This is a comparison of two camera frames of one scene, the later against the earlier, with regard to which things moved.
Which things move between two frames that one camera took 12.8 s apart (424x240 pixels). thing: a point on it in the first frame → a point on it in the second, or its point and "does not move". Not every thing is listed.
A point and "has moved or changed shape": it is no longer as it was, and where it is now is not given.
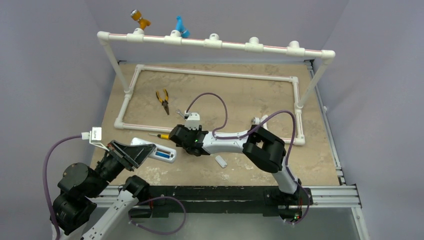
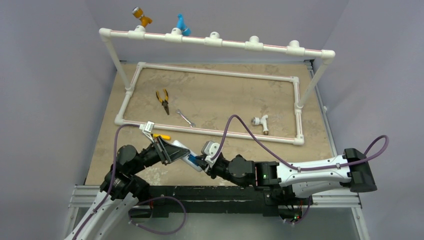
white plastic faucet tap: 256,120 does not move
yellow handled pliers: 164,103 does not move
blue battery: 162,154 has moved or changed shape
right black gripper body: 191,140 → 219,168
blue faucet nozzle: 185,33 does not move
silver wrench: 178,111 does not move
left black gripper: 134,155 → 169,152
